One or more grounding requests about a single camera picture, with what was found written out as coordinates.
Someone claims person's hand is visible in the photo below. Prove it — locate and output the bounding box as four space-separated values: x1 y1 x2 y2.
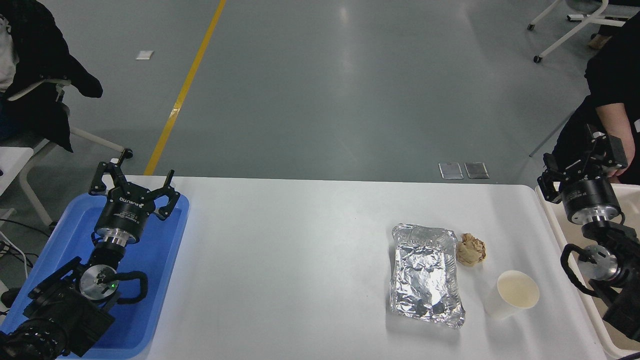
611 133 637 177

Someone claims white side table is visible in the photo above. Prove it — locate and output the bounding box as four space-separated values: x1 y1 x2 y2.
0 146 35 196

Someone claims white paper cup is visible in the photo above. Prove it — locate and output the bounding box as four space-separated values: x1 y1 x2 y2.
483 270 541 321

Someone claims black floor cable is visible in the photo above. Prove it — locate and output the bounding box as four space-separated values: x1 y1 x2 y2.
0 218 52 240

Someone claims white rolling frame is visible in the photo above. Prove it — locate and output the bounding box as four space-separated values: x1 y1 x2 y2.
526 0 640 64

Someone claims white floor cable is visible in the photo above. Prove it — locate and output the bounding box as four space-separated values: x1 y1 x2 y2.
0 230 31 279

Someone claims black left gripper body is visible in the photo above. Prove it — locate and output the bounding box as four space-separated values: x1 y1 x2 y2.
94 185 157 243

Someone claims seated person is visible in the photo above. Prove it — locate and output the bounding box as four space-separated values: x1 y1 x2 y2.
0 0 104 153

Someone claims crumpled foil tray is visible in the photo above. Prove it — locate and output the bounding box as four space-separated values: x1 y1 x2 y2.
389 223 466 329

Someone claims large pale bin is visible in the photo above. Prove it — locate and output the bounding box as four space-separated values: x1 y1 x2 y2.
535 182 640 360

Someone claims blue plastic tray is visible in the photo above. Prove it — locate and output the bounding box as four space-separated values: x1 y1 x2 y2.
0 192 191 360

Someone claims white chair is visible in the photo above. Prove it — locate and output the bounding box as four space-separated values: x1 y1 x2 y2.
7 77 126 228

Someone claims crumpled tan paper ball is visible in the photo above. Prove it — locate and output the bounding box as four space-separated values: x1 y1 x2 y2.
455 233 487 267

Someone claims metal floor plate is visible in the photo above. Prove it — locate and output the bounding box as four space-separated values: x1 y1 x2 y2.
438 162 464 180
464 162 490 180

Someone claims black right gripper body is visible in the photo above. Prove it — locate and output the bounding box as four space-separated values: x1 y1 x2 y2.
558 175 623 221

